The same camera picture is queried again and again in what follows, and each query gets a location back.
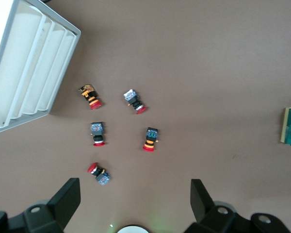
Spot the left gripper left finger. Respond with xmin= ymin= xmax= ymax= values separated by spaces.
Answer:
xmin=7 ymin=177 xmax=81 ymax=233

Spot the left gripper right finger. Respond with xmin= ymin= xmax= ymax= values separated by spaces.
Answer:
xmin=184 ymin=178 xmax=252 ymax=233

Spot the red emergency stop button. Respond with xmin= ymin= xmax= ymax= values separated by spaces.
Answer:
xmin=89 ymin=121 xmax=107 ymax=148
xmin=122 ymin=88 xmax=148 ymax=115
xmin=87 ymin=162 xmax=112 ymax=187

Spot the orange-collared red button black block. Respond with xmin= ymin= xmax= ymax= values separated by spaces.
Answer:
xmin=142 ymin=127 xmax=161 ymax=153

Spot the orange-collared red button orange block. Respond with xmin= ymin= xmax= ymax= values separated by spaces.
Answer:
xmin=77 ymin=83 xmax=104 ymax=111

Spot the white compartment storage bin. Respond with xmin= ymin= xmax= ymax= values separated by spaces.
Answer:
xmin=0 ymin=0 xmax=82 ymax=136

